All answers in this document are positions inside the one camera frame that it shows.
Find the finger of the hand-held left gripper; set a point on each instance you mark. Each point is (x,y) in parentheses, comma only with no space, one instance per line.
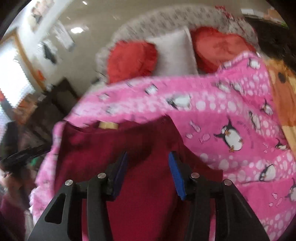
(27,153)

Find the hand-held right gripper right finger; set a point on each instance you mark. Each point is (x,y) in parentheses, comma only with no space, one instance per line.
(177,176)

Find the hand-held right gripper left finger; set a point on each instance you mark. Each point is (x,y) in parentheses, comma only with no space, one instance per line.
(121,171)

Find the maroon fleece garment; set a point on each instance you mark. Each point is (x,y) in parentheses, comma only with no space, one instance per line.
(143,208)

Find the dark wooden side table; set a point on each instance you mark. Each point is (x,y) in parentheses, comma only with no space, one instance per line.
(50,109)

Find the pink penguin print blanket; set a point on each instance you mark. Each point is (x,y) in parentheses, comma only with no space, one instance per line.
(219,111)

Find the bright window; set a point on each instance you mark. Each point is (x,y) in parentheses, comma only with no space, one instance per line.
(13,76)

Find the red heart cushion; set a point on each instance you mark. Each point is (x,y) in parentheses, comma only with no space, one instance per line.
(129,60)
(219,46)

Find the white pillow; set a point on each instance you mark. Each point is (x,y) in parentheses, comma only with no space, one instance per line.
(173,51)

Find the orange bear print blanket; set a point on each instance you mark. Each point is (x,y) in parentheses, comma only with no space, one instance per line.
(284,99)

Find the dark carved wooden cabinet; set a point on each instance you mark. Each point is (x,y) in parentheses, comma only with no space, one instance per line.
(272,44)

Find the red patterned cloth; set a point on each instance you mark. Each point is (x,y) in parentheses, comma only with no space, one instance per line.
(223,11)

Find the wall calendar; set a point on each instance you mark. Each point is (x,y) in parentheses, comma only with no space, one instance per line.
(63,34)

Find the wall poster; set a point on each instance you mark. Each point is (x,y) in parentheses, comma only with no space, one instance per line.
(40,11)

